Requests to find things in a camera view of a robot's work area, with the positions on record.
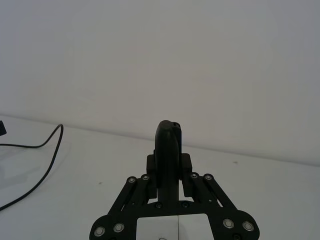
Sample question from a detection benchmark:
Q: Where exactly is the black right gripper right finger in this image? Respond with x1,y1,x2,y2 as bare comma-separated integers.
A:
172,121,261,240

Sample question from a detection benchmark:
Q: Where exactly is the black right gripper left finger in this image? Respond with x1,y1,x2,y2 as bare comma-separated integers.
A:
89,119,179,240

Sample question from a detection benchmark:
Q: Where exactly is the black cable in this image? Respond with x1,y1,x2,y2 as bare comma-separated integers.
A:
0,123,64,211

